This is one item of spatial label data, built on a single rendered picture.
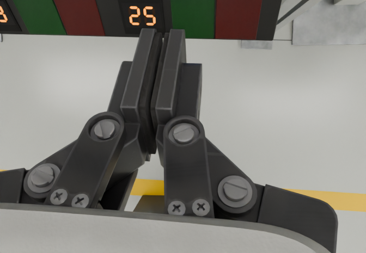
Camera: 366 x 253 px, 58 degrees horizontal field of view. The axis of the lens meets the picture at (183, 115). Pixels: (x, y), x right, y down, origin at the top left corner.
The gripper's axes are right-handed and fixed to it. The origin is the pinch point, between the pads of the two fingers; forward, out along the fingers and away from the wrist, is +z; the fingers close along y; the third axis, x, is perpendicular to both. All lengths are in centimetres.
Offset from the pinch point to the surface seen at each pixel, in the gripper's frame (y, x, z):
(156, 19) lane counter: -2.3, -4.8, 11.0
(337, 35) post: 32, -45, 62
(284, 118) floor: 20, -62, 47
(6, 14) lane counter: -13.2, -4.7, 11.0
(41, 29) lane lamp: -11.1, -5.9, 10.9
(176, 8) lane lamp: -0.8, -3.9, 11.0
